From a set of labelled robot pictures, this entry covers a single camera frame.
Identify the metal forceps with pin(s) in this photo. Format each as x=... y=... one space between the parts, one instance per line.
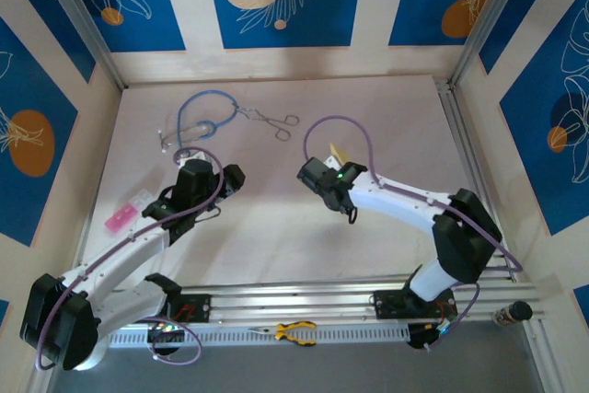
x=263 y=116

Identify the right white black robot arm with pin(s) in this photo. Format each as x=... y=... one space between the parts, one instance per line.
x=396 y=202

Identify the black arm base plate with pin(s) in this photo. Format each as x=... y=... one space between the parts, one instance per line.
x=198 y=308
x=386 y=304

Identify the aluminium frame leg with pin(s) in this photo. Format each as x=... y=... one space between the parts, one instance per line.
x=545 y=361

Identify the clear plastic piece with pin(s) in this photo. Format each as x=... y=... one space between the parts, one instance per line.
x=140 y=198

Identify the blue stethoscope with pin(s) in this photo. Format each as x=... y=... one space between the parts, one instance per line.
x=184 y=153

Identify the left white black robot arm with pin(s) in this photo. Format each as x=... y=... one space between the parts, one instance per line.
x=119 y=264

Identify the yellow cloth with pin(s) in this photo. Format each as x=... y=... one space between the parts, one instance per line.
x=340 y=153

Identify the yellow black pliers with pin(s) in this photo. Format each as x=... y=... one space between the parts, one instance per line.
x=281 y=332

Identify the pink plastic box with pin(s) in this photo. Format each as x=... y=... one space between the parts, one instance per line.
x=120 y=219

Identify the wide aluminium rail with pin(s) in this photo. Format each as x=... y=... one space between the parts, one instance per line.
x=294 y=301

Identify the black capped bottle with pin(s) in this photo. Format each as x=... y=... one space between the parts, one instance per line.
x=520 y=310

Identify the aluminium frame post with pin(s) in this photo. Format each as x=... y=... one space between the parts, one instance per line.
x=83 y=20
x=483 y=20

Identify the aluminium side rail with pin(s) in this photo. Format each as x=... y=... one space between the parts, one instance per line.
x=465 y=144

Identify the black electronics box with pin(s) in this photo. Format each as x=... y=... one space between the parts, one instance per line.
x=419 y=340
x=161 y=338

